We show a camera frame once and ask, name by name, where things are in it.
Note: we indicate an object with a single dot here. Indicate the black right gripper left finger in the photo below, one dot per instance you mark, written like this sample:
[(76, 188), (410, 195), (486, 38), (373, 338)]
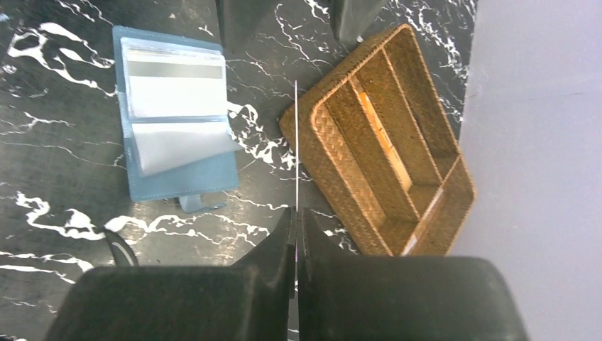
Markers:
[(248, 300)]

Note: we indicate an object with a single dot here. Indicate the silver cards in tray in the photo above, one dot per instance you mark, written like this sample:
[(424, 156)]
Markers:
[(422, 225)]

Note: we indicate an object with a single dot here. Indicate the light blue card holder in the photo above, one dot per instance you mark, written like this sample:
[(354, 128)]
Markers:
[(173, 105)]

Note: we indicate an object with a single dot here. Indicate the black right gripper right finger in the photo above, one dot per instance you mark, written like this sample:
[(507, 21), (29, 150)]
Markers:
[(344, 296)]

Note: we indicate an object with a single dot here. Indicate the orange cards in tray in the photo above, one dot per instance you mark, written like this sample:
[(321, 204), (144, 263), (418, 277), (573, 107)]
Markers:
[(384, 140)]

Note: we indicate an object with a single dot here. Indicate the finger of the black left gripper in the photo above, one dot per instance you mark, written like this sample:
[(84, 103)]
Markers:
[(350, 18), (239, 21)]

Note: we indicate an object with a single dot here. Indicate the woven brown divided tray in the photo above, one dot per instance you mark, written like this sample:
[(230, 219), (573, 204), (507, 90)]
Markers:
[(376, 140)]

